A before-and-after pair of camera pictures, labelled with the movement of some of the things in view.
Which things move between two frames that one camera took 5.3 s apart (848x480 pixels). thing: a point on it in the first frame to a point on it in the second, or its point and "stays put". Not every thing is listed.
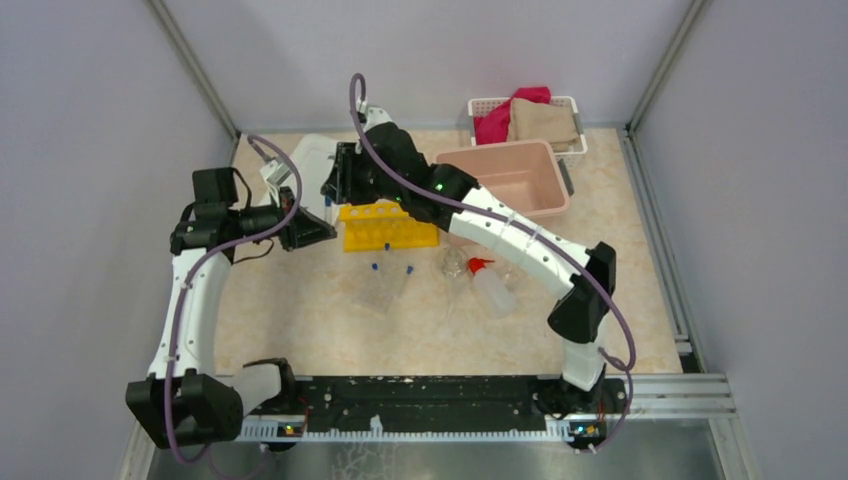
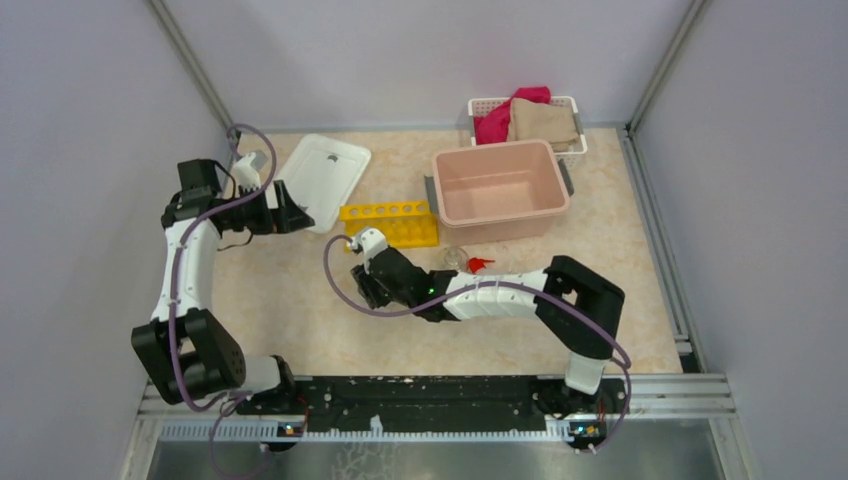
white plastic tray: [314, 157] stays put
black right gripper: [341, 186] to [366, 287]
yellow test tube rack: [380, 225] stays put
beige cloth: [534, 120] stays put
